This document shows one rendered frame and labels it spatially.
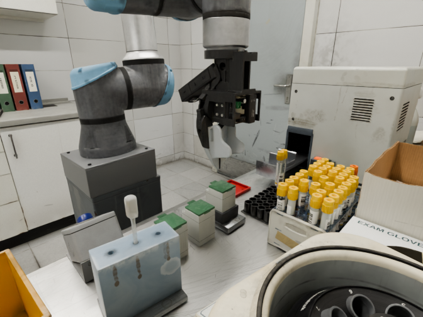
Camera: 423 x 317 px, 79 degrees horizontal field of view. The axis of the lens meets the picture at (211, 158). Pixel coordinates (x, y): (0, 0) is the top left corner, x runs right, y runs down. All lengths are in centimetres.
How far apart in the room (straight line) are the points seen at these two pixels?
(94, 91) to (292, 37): 180
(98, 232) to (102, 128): 34
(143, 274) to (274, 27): 219
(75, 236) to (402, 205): 48
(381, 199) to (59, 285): 50
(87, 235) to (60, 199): 174
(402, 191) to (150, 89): 60
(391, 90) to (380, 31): 139
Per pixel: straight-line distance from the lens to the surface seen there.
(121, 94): 71
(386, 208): 48
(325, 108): 78
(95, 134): 72
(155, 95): 75
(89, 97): 71
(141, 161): 72
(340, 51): 216
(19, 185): 207
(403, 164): 70
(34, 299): 32
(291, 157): 77
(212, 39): 42
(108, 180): 69
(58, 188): 213
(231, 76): 42
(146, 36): 76
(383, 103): 74
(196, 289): 42
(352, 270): 33
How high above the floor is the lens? 118
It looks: 20 degrees down
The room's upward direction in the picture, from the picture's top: straight up
